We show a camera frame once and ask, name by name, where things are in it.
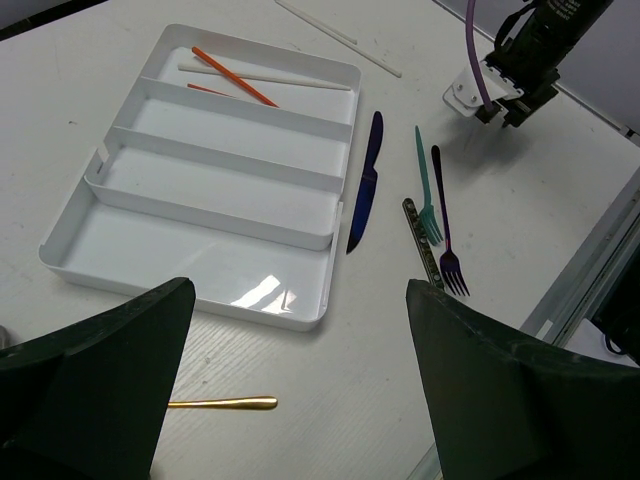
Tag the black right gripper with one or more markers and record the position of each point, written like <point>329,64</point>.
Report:
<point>529,61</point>

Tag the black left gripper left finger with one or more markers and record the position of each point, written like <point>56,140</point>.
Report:
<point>88,401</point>

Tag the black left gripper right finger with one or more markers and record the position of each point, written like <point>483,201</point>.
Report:
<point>505,405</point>

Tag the white chopstick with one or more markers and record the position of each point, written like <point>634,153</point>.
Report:
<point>264,78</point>
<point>333,33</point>

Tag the orange chopstick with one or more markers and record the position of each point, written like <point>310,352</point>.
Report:
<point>232,76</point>
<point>208,90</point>

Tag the iridescent purple fork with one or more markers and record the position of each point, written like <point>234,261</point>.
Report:
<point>449,262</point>

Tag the gold fork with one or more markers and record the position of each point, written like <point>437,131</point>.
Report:
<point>256,403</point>

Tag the teal plastic fork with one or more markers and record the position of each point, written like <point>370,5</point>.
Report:
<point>427,214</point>

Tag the iridescent blue knife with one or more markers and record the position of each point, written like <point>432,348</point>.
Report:
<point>368,183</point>

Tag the white divided cutlery tray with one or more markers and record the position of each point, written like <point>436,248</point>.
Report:
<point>242,198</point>

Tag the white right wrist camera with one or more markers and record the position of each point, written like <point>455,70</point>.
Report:
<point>464,96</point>

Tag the aluminium table rail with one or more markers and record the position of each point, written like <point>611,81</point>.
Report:
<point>563,306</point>

